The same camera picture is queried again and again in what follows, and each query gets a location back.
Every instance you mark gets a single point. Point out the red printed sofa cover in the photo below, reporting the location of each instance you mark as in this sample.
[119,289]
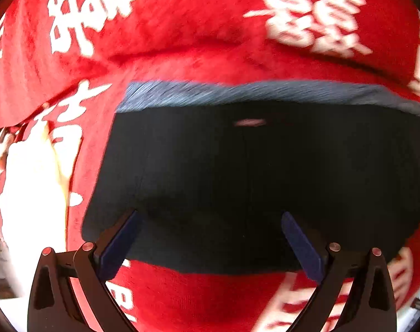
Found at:
[196,24]

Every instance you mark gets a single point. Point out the black pants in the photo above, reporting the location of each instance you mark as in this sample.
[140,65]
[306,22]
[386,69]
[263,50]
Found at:
[213,179]

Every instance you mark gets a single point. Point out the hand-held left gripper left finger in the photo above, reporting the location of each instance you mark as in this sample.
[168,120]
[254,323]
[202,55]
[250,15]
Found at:
[121,243]

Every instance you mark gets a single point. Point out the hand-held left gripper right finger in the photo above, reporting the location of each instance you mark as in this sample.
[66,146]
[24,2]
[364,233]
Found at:
[304,247]

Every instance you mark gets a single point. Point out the cream folded cloth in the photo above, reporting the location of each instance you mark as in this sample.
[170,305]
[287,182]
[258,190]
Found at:
[33,197]

